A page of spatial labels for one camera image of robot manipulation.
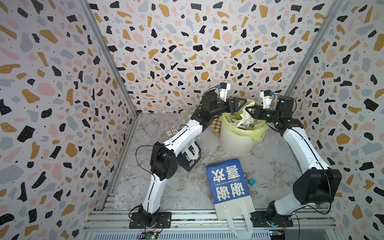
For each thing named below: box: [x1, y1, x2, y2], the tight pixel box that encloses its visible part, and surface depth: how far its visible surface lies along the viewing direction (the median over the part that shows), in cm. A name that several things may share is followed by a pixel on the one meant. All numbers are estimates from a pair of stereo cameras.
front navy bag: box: [176, 141, 201, 172], surface depth 85 cm
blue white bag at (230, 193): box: [205, 158, 256, 237], surface depth 79 cm
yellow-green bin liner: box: [219, 98, 270, 142], surface depth 80 cm
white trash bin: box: [220, 124, 256, 157], surface depth 83 cm
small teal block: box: [248, 178, 257, 187], surface depth 87 cm
